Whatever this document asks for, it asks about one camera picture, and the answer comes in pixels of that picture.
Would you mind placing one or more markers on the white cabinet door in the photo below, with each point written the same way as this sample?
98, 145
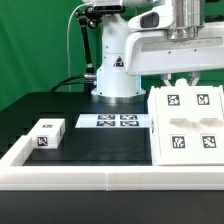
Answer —
173, 124
208, 127

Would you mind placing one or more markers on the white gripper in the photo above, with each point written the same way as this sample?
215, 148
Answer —
149, 51

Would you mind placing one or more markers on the white cabinet body box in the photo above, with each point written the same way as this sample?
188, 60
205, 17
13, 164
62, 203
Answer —
189, 91

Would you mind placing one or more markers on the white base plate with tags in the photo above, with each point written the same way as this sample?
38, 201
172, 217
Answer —
112, 121

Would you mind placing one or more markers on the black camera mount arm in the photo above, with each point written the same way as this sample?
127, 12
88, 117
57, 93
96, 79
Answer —
88, 19

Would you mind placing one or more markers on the white cabinet top block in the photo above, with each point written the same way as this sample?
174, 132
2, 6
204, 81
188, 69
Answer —
47, 133

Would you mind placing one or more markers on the white U-shaped border frame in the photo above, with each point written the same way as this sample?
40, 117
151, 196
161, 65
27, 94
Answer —
16, 175

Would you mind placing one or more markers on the overhead camera bar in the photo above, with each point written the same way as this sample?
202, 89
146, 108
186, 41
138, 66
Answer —
107, 9

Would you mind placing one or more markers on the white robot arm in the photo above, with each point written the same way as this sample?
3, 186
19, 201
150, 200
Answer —
183, 18

